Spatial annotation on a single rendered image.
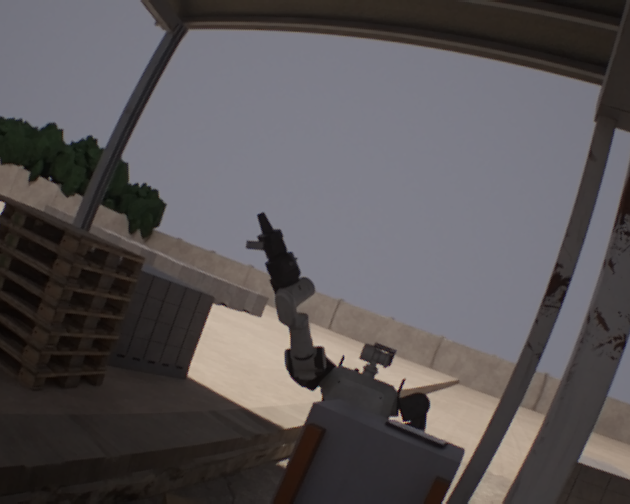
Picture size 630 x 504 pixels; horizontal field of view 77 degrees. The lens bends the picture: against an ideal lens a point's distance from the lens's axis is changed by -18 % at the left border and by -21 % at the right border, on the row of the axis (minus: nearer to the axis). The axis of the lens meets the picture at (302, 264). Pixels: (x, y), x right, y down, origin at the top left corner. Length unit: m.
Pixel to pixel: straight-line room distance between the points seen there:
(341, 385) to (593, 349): 1.20
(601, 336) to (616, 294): 0.07
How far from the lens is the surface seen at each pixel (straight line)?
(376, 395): 1.74
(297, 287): 1.42
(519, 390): 1.61
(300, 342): 1.50
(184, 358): 4.69
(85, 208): 6.84
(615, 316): 0.72
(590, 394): 0.71
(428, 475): 1.16
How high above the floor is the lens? 1.47
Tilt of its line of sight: 4 degrees up
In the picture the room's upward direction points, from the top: 22 degrees clockwise
